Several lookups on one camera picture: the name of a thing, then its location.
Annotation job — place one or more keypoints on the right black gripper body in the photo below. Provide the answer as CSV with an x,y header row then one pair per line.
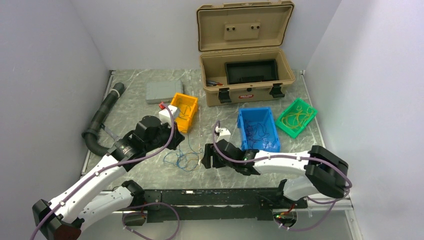
x,y
211,156

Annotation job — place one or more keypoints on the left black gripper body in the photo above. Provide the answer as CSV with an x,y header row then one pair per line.
x,y
177,138

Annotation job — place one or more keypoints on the green plastic bin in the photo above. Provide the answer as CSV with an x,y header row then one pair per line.
x,y
295,118

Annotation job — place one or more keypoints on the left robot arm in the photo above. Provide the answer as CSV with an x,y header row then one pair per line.
x,y
67,215

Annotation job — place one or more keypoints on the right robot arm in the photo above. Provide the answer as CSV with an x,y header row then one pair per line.
x,y
316,171

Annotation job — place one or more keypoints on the orange plastic bin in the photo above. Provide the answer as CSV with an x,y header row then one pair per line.
x,y
188,106

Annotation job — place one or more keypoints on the blue plastic bin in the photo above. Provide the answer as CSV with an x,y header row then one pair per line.
x,y
258,130

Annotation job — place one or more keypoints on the grey plastic case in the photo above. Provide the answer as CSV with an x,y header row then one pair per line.
x,y
162,91

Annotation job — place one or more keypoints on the silver wrench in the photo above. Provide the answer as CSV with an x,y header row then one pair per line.
x,y
114,136

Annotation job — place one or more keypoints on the black toolbox tray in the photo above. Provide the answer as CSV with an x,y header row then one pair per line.
x,y
243,72

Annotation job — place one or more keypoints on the tan plastic toolbox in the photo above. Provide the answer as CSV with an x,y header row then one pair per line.
x,y
238,32

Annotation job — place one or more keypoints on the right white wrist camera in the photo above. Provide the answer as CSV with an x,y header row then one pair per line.
x,y
222,134

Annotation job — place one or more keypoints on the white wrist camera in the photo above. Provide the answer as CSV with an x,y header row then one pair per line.
x,y
222,134
168,113

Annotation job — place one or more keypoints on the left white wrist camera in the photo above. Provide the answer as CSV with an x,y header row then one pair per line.
x,y
168,113

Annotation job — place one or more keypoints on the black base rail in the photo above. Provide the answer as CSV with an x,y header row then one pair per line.
x,y
161,205

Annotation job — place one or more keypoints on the red handled screwdriver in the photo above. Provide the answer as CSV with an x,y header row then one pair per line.
x,y
213,83

